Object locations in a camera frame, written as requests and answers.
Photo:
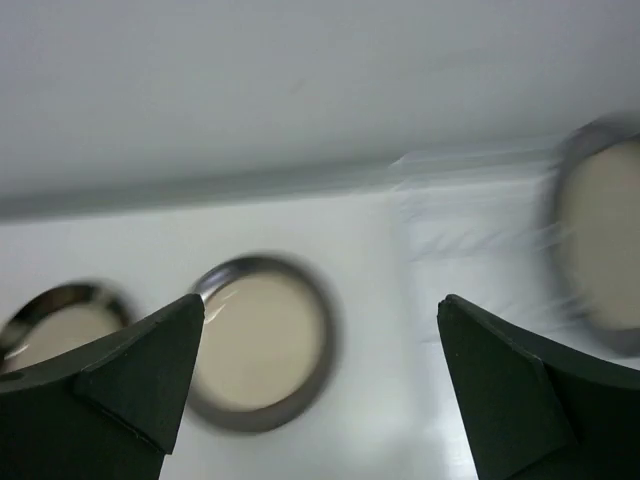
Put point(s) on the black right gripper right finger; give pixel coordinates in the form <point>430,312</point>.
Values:
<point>533,408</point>

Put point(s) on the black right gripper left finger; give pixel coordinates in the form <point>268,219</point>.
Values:
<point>110,409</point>

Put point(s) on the dark segmented rim plate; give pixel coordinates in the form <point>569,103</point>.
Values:
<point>61,319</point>

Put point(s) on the grey rimmed beige plate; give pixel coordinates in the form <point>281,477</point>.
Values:
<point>269,346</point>
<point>592,209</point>

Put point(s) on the white wire dish rack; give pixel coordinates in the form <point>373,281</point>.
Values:
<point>471,223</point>

